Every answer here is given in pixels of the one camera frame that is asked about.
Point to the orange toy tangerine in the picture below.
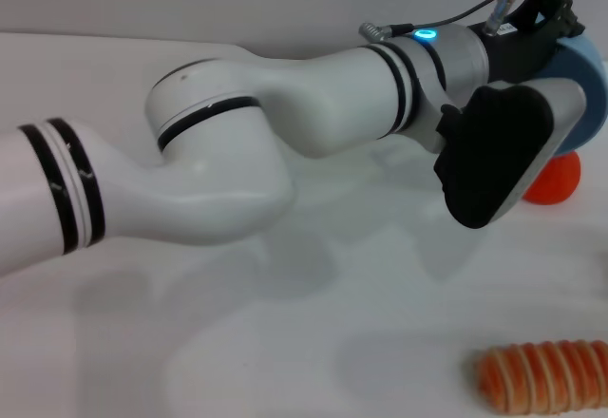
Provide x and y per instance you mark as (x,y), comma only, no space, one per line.
(558,180)

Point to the orange striped toy bread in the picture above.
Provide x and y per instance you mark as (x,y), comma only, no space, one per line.
(546,380)

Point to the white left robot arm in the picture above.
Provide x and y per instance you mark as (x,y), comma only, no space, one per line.
(214,142)

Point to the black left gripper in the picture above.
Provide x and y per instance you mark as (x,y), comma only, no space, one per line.
(520,52)

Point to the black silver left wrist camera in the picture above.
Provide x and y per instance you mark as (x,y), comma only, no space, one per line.
(489,152)

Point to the blue bowl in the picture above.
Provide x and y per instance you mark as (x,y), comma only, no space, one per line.
(591,85)

